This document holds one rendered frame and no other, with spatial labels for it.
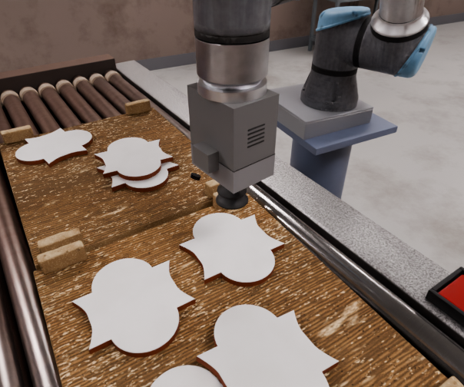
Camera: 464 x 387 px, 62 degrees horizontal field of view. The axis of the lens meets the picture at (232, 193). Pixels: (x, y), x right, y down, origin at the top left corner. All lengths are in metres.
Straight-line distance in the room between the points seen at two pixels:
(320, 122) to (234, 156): 0.60
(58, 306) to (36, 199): 0.25
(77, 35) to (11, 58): 0.59
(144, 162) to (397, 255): 0.46
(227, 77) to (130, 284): 0.29
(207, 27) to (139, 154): 0.42
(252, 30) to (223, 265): 0.30
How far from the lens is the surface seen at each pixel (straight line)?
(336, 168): 1.12
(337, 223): 0.67
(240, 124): 0.40
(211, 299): 0.51
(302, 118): 0.98
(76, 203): 0.70
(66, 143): 0.87
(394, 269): 0.61
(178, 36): 4.26
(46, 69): 1.33
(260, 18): 0.39
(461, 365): 0.55
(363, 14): 1.01
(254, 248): 0.55
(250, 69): 0.39
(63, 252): 0.57
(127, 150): 0.78
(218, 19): 0.38
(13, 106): 1.18
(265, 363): 0.44
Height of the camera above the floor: 1.33
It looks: 36 degrees down
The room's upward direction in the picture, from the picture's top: straight up
